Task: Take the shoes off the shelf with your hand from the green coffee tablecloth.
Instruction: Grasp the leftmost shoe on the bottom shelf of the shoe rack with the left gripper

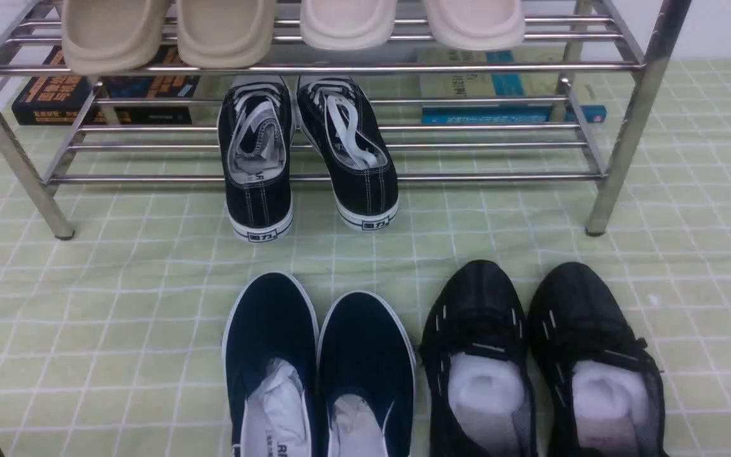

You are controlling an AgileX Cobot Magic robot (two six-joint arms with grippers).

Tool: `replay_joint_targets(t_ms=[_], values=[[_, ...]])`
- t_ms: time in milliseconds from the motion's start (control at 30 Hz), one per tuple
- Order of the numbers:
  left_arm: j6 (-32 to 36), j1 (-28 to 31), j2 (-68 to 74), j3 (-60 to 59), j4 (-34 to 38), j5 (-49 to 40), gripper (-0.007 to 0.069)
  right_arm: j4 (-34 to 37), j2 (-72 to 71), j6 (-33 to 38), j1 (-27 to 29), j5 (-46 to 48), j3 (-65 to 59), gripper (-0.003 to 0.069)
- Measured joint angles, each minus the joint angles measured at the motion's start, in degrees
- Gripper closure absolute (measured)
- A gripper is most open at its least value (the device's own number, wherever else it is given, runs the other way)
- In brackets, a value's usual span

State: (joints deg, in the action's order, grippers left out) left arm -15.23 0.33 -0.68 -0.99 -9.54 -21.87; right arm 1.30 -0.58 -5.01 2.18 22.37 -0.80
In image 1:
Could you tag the cream slipper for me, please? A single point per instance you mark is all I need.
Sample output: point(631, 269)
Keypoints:
point(347, 25)
point(476, 25)

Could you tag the beige slipper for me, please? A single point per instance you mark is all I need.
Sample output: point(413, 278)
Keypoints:
point(224, 34)
point(103, 37)

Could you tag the black mesh sneaker left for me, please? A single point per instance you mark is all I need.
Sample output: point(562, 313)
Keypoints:
point(474, 352)

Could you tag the beige slipper far left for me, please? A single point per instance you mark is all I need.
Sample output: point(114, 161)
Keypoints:
point(103, 37)

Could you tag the black mesh sneaker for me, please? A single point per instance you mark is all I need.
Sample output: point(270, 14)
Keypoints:
point(474, 352)
point(606, 389)

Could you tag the black canvas sneaker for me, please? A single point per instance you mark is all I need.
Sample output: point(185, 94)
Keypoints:
point(338, 119)
point(255, 128)

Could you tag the silver metal shoe rack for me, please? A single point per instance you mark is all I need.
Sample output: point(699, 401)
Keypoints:
point(606, 89)

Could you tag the black orange book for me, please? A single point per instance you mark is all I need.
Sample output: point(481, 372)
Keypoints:
point(56, 100)

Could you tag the navy slip-on shoe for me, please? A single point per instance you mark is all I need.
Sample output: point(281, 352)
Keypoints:
point(269, 354)
point(366, 380)

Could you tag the navy slip-on shoe right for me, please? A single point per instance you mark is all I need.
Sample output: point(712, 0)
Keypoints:
point(366, 380)

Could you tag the black mesh sneaker right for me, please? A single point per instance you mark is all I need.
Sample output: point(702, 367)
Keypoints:
point(606, 389)

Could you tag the navy slip-on shoe left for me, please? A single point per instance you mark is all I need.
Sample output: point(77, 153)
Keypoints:
point(269, 354)

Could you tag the green checkered tablecloth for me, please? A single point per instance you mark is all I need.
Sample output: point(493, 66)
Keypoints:
point(110, 343)

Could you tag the cream slipper far right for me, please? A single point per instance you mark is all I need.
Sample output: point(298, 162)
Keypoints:
point(476, 25)

